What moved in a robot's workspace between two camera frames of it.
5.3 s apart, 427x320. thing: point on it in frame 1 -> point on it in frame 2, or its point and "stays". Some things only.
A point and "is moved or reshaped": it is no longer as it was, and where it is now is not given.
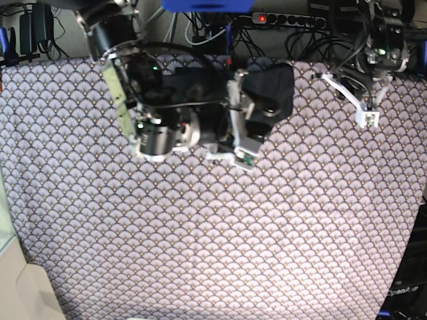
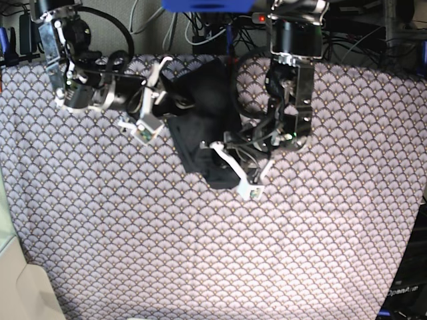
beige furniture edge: [27, 289] stays
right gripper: [359, 75] -> [248, 149]
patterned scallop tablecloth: [325, 226] stays
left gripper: [227, 125] -> [131, 92]
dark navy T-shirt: [271, 86] is moved or reshaped
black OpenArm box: [407, 297] stays
